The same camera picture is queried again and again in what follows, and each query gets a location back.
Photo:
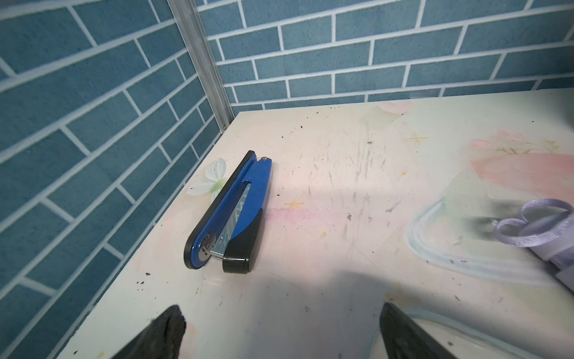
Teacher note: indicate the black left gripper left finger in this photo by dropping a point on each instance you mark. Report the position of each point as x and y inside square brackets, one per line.
[161, 339]

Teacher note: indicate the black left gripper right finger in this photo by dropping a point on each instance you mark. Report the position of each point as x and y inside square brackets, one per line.
[403, 338]

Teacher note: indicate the lilac folded umbrella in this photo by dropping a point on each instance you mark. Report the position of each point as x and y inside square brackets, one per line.
[544, 226]

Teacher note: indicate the blue black stapler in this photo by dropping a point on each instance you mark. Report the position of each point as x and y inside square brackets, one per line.
[231, 228]

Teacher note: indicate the aluminium corner post left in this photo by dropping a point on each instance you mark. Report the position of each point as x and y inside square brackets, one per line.
[194, 36]

